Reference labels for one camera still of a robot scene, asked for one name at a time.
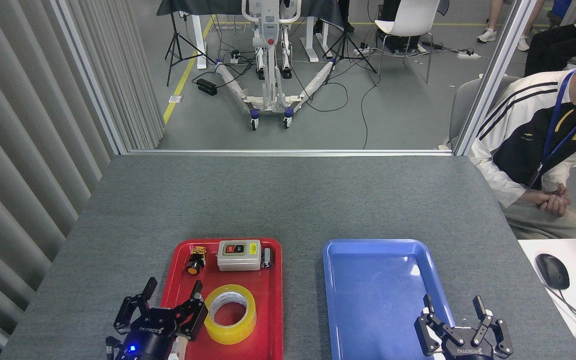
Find person in black clothes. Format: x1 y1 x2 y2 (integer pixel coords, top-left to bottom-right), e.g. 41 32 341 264
523 4 576 77

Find grey switch box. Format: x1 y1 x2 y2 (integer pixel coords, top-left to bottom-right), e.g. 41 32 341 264
216 239 262 272

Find desk with black cloth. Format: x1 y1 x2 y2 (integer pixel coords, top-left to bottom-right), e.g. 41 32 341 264
156 0 350 70

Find person's right hand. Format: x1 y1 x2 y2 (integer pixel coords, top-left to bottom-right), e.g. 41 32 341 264
538 192 572 217

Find person in white shoes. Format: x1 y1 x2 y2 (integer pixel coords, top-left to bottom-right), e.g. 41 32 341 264
476 0 545 52

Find red plastic tray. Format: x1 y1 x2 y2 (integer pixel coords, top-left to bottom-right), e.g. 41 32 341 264
159 237 285 360

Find white plastic chair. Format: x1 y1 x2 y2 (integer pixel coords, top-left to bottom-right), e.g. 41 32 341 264
370 0 442 84

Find silver aluminium post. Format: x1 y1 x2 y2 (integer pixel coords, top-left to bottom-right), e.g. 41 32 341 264
49 0 129 156
452 0 539 157

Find black floor cable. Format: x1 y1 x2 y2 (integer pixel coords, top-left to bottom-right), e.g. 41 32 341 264
290 70 385 150

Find black tripod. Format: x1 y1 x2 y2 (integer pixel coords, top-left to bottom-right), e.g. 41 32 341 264
164 10 217 87
322 0 379 75

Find grey vertical blinds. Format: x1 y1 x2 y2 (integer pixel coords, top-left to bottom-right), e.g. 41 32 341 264
0 0 165 360

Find grey office chair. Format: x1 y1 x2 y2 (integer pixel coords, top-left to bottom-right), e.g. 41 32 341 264
448 75 522 151

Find yellow roll of tape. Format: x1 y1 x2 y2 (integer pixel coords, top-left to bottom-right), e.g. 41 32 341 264
203 283 258 346

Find white stand on wheels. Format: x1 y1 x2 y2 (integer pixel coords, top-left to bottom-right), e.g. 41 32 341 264
215 0 337 132

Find blue plastic tray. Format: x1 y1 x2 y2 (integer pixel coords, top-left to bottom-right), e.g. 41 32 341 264
322 238 469 360

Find blue lanyard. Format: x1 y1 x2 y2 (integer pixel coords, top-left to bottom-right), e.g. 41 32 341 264
527 67 576 189

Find silver aluminium rail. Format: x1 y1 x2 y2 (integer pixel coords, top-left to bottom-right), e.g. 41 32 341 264
126 148 457 157

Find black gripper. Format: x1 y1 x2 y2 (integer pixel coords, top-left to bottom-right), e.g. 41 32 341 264
414 293 514 360
113 277 209 360

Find black power adapter box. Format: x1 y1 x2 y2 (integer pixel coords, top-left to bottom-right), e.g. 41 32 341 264
196 78 219 97

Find yellow black push button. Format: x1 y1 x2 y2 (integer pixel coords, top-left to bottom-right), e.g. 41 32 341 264
185 245 208 276

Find black computer mouse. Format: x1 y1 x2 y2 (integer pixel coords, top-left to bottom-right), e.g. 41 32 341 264
534 253 571 291

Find person with blue lanyard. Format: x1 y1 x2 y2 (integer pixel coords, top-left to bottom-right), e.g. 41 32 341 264
469 50 576 240

